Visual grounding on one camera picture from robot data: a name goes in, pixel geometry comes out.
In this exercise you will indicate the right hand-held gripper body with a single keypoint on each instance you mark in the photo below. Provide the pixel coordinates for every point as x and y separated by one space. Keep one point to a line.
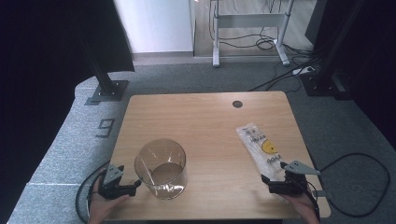
292 185

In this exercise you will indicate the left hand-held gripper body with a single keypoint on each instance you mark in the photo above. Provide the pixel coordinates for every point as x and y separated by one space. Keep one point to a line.
112 186

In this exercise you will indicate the clear plastic bag yellow print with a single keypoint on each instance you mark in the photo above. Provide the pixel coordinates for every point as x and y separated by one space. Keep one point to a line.
260 146

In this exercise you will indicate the clear glass jar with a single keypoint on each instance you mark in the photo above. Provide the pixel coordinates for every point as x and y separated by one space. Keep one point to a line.
162 174

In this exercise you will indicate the person's left hand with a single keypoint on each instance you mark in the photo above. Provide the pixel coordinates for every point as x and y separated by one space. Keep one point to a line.
101 210

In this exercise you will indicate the person's right hand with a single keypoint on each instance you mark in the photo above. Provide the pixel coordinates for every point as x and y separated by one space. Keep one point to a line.
303 211

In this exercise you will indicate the grey tape strip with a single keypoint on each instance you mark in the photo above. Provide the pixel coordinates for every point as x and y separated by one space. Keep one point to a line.
321 193

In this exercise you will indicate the dark tape floor mark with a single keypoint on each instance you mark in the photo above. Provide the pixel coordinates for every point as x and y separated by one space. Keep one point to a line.
102 136

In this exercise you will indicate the black metal stand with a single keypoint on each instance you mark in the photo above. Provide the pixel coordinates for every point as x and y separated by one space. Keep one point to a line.
320 85
107 90

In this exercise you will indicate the white power strip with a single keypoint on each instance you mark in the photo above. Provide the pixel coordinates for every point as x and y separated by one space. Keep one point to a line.
303 70

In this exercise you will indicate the dark curtain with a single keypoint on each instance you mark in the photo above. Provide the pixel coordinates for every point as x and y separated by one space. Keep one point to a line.
37 62
373 62

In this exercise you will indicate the white partition panel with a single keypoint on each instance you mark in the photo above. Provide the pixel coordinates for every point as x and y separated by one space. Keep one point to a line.
155 25

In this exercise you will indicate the white desk frame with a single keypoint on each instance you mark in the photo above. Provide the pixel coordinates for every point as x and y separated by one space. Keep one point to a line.
249 20

